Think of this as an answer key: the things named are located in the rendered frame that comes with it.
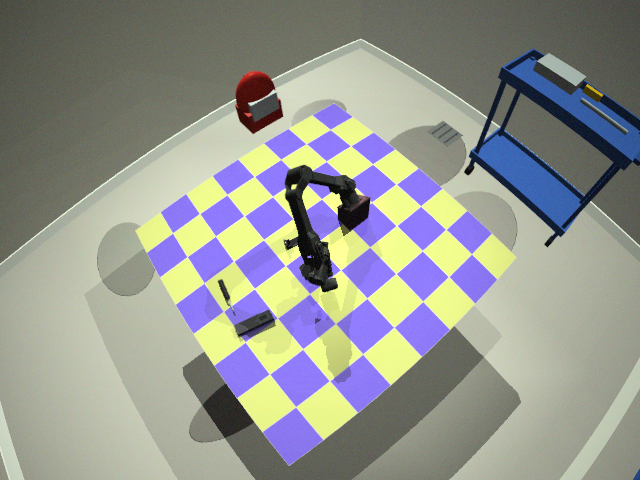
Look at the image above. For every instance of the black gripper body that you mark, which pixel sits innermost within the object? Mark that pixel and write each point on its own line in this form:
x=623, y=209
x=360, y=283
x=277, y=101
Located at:
x=331, y=283

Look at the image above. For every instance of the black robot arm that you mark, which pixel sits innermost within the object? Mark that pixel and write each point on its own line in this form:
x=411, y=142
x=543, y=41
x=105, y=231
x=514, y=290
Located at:
x=314, y=269

